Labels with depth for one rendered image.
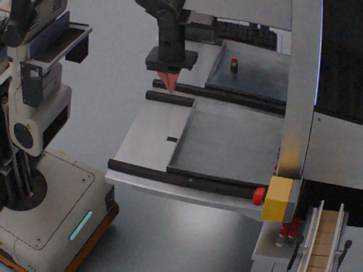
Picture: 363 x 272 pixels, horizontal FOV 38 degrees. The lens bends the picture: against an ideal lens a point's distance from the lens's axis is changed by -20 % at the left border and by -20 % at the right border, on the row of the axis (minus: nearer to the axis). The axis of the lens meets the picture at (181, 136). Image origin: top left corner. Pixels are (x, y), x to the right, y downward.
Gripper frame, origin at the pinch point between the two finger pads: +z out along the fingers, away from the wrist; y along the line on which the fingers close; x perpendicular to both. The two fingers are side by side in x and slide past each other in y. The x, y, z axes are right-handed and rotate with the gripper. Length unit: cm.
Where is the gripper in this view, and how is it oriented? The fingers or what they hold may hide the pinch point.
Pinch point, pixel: (171, 88)
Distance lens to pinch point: 142.2
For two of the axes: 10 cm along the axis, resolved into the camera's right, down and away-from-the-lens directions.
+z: 0.0, 7.7, 6.4
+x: 2.8, -6.2, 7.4
